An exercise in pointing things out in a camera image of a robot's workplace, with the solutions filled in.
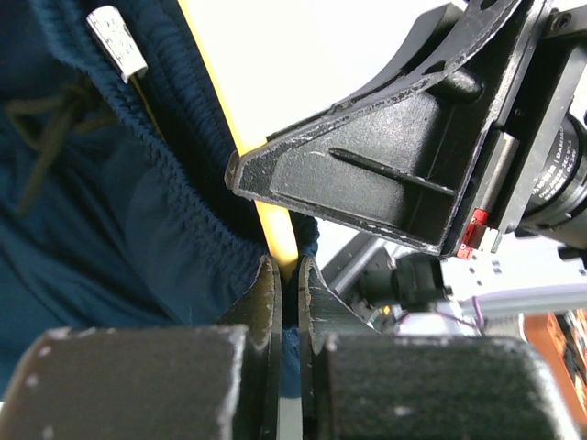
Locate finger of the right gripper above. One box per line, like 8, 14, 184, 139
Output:
226, 89, 493, 255

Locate cream yellow hanger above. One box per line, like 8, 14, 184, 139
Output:
176, 0, 300, 281

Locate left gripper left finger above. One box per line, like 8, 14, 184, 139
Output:
1, 257, 281, 439

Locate navy blue shorts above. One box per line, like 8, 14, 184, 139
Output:
0, 0, 321, 400

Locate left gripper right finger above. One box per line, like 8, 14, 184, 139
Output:
298, 257, 581, 439

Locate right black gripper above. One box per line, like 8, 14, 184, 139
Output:
269, 1, 586, 259

